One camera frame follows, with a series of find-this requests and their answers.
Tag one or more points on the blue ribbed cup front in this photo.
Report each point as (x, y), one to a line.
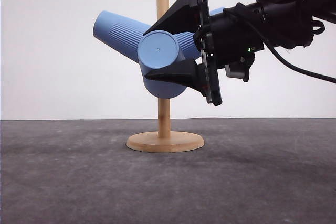
(156, 50)

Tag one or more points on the black cable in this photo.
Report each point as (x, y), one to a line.
(292, 68)

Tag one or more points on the blue ribbed cup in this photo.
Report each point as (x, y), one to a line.
(187, 42)
(120, 34)
(156, 50)

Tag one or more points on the wooden cup tree stand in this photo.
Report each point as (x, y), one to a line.
(165, 140)

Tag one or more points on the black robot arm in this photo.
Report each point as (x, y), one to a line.
(289, 21)

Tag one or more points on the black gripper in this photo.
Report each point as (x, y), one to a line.
(228, 41)

